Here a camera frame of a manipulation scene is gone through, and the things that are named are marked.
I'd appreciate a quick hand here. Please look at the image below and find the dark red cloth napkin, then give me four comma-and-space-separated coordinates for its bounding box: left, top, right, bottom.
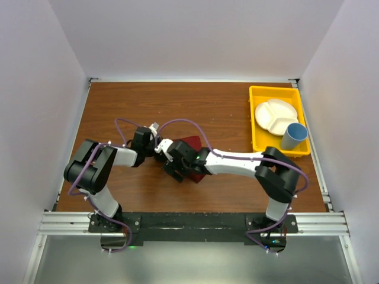
179, 135, 205, 183

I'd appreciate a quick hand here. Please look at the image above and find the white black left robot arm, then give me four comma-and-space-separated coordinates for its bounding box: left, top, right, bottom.
63, 122, 159, 233

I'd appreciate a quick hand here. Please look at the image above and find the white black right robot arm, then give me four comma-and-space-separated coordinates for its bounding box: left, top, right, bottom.
155, 139, 302, 233

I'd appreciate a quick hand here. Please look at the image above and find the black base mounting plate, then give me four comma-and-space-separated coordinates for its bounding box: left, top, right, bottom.
88, 212, 298, 252

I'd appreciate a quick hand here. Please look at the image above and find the white divided plate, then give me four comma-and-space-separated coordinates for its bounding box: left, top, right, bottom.
254, 99, 298, 136

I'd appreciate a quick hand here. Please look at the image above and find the yellow plastic tray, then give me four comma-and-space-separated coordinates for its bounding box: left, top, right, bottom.
249, 86, 306, 152

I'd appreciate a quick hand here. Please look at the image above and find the blue plastic cup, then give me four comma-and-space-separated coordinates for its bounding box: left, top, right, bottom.
280, 122, 309, 150

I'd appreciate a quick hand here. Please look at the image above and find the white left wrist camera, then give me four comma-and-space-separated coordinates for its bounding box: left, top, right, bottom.
149, 122, 159, 135

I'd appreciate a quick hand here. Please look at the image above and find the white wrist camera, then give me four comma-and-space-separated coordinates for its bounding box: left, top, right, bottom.
149, 122, 159, 135
155, 138, 173, 154

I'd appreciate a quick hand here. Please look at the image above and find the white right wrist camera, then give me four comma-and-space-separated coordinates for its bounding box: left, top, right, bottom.
155, 138, 173, 154

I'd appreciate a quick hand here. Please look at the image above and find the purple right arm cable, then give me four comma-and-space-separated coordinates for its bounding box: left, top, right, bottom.
155, 118, 310, 255

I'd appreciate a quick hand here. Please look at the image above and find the aluminium frame rail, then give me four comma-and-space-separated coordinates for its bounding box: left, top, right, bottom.
37, 212, 349, 236

